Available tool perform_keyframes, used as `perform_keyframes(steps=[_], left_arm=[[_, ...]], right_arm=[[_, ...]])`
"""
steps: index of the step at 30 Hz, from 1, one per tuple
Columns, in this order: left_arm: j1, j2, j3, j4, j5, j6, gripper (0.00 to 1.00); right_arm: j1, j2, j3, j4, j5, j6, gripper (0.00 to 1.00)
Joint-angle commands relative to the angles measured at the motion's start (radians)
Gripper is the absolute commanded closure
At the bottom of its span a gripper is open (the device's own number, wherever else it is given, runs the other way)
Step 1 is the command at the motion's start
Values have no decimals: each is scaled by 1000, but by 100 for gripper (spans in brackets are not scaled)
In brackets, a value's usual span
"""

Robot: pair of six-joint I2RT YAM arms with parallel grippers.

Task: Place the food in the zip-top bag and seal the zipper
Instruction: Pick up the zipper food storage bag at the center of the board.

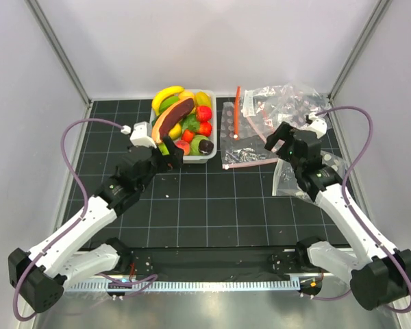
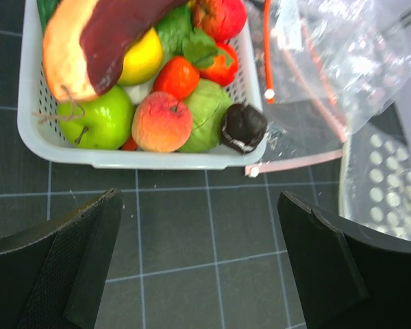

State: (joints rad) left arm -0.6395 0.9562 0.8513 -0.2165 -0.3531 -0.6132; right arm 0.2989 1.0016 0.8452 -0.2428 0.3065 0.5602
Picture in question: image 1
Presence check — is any purple cable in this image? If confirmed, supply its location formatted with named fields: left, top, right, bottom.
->
left=12, top=118, right=158, bottom=322
left=299, top=105, right=411, bottom=313

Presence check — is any yellow starfruit toy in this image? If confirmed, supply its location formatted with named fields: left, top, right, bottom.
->
left=195, top=91, right=212, bottom=108

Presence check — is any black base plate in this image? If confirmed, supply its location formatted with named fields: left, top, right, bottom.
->
left=102, top=246, right=325, bottom=282

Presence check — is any right aluminium frame post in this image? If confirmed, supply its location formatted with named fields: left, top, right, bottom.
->
left=328, top=0, right=393, bottom=104

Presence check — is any hot dog toy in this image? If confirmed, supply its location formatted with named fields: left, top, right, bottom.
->
left=151, top=97, right=195, bottom=144

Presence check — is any zip bag red zipper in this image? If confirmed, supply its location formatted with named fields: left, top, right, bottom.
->
left=219, top=87, right=277, bottom=170

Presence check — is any polka dot bag right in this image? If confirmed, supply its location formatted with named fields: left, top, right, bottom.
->
left=272, top=151, right=346, bottom=203

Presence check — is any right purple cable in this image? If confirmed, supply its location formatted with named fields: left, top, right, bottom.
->
left=299, top=105, right=411, bottom=313

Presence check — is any black grid mat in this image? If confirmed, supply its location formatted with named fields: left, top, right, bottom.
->
left=76, top=99, right=346, bottom=249

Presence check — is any aluminium frame post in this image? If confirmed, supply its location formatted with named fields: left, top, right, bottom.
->
left=24, top=0, right=91, bottom=107
left=328, top=0, right=393, bottom=104

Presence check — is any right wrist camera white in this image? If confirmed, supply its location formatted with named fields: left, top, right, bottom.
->
left=305, top=113, right=327, bottom=139

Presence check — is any red strawberry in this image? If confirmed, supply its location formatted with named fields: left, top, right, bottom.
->
left=197, top=121, right=212, bottom=137
left=195, top=105, right=212, bottom=123

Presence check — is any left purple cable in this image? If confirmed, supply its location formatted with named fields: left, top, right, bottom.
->
left=12, top=118, right=158, bottom=322

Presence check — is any polka dot bag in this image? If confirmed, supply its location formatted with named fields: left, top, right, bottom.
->
left=238, top=83, right=331, bottom=138
left=272, top=151, right=346, bottom=203

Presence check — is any left aluminium frame post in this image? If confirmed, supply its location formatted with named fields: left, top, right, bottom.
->
left=24, top=0, right=91, bottom=107

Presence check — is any polka dot bag back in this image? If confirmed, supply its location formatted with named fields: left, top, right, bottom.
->
left=238, top=83, right=331, bottom=138

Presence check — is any red strawberry lower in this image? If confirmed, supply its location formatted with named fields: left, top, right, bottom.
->
left=197, top=121, right=212, bottom=137

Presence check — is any peach toy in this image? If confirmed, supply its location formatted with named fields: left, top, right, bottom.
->
left=175, top=139, right=190, bottom=156

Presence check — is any red strawberry upper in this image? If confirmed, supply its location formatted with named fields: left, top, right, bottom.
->
left=195, top=105, right=212, bottom=123

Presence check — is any yellow banana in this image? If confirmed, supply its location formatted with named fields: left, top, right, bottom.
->
left=151, top=86, right=184, bottom=113

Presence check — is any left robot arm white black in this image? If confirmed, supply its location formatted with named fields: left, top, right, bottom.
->
left=8, top=136, right=184, bottom=321

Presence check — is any dark purple eggplant toy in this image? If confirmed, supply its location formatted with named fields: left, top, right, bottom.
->
left=189, top=134, right=214, bottom=156

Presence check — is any white plastic food bin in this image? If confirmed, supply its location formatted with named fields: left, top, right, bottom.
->
left=150, top=88, right=218, bottom=164

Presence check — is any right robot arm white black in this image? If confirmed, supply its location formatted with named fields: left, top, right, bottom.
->
left=265, top=119, right=411, bottom=312

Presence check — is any slotted cable duct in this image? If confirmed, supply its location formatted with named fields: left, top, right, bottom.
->
left=66, top=278, right=300, bottom=293

